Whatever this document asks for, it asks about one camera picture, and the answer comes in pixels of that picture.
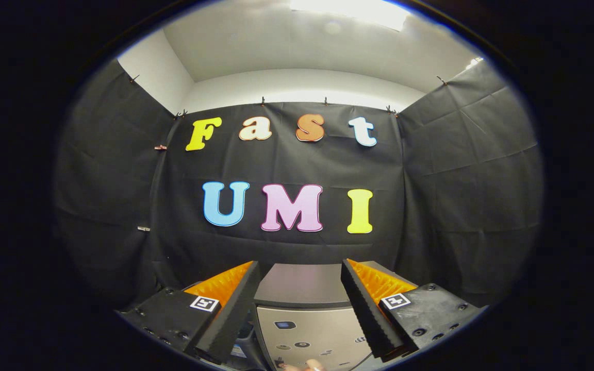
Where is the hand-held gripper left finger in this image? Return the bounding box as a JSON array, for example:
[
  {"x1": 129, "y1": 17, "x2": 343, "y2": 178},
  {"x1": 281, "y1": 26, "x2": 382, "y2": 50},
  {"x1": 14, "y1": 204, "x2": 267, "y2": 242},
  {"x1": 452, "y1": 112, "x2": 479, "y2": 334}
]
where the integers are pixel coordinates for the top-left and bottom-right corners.
[{"x1": 115, "y1": 261, "x2": 261, "y2": 365}]

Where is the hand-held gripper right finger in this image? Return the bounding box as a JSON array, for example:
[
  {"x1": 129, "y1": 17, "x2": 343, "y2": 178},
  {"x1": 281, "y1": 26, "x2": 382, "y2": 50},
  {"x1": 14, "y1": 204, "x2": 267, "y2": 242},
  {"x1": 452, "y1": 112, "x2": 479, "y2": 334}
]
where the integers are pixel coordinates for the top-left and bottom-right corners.
[{"x1": 341, "y1": 259, "x2": 487, "y2": 363}]

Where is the black washing machine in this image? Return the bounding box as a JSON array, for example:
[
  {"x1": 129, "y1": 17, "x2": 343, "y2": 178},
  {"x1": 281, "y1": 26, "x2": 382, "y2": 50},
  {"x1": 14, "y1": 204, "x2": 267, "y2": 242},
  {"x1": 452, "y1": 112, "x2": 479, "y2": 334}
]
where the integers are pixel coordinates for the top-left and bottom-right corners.
[{"x1": 227, "y1": 301, "x2": 266, "y2": 370}]

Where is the black backdrop cloth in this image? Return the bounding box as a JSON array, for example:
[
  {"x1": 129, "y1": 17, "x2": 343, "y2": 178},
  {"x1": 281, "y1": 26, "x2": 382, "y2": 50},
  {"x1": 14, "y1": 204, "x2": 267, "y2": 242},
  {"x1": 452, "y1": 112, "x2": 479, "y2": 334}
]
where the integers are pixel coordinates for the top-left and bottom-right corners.
[{"x1": 54, "y1": 58, "x2": 544, "y2": 310}]

